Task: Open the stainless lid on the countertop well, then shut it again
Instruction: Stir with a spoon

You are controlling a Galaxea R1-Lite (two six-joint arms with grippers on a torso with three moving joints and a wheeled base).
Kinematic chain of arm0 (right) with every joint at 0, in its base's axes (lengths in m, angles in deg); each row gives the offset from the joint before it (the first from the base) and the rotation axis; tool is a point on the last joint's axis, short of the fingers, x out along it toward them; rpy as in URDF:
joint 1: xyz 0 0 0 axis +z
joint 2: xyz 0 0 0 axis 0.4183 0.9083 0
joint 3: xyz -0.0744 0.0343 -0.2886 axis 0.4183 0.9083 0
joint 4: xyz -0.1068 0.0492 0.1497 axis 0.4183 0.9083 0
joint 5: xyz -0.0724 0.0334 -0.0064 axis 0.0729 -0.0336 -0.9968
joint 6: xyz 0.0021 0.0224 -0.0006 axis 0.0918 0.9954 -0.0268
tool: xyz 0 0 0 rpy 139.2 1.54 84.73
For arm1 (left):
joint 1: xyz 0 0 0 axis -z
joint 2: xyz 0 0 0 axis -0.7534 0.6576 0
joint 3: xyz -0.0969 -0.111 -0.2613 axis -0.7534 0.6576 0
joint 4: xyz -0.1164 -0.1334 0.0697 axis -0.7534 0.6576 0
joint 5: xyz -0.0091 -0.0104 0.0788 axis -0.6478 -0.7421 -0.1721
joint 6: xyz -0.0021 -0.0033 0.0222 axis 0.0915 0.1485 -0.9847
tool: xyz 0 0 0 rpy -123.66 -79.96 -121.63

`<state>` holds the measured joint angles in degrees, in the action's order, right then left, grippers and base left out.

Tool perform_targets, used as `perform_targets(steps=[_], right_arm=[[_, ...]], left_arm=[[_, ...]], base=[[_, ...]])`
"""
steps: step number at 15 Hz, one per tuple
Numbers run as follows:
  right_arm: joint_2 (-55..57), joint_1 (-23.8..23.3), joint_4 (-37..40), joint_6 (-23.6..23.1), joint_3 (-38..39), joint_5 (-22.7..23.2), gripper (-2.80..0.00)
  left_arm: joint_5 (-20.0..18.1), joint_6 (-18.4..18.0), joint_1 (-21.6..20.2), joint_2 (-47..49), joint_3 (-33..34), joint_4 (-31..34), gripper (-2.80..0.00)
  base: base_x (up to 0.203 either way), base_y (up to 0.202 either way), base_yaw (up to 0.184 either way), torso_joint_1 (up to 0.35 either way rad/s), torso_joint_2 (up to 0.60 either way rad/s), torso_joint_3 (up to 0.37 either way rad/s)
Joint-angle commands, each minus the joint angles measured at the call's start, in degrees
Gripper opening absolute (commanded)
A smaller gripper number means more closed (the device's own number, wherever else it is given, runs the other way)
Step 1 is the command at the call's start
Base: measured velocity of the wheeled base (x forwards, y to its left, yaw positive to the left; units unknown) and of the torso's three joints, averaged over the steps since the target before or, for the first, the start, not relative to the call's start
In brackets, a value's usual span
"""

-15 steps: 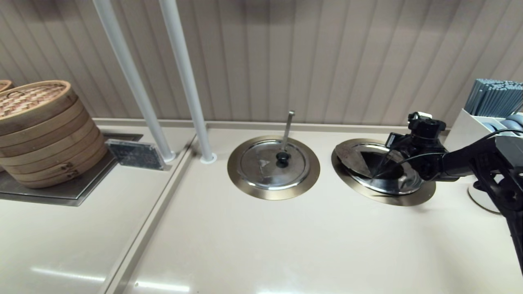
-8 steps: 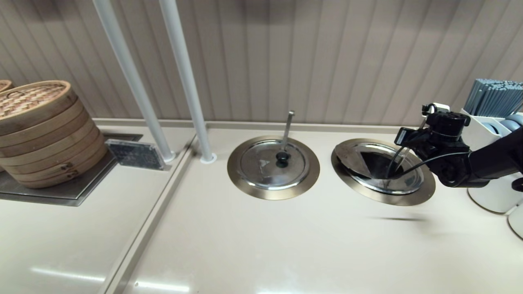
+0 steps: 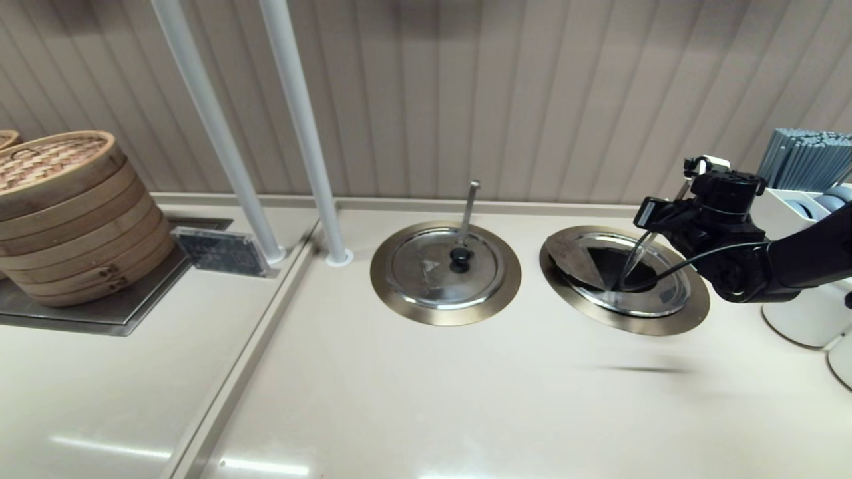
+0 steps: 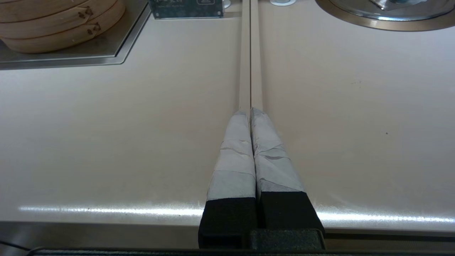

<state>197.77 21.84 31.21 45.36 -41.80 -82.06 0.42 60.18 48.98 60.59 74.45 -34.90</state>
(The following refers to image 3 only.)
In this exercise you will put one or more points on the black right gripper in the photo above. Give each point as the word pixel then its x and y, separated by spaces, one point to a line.
pixel 722 196

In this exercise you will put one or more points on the steel ladle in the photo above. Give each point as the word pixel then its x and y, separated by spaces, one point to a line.
pixel 639 256

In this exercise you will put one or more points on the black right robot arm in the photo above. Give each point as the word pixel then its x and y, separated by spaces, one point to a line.
pixel 812 259

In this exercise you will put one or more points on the steel soup pot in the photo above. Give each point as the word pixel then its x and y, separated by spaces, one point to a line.
pixel 609 266

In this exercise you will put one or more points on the white utensil caddy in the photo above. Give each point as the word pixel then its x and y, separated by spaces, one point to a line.
pixel 792 206

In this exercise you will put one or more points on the grey chopsticks bundle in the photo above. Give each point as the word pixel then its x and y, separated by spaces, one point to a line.
pixel 809 163

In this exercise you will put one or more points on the grey plastic spoons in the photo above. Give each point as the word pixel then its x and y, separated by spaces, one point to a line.
pixel 835 199

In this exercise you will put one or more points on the white ceramic jar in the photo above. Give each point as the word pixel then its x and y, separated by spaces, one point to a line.
pixel 805 326
pixel 842 362

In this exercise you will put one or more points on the white metal pole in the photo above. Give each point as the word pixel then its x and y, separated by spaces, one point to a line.
pixel 301 120
pixel 210 120

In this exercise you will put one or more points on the steel steamer tray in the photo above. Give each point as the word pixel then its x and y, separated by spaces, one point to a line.
pixel 100 320

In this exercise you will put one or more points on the stacked bamboo steamer baskets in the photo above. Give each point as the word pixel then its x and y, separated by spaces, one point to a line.
pixel 80 219

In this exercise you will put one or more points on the bamboo steamer basket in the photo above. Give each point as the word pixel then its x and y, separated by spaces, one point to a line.
pixel 6 139

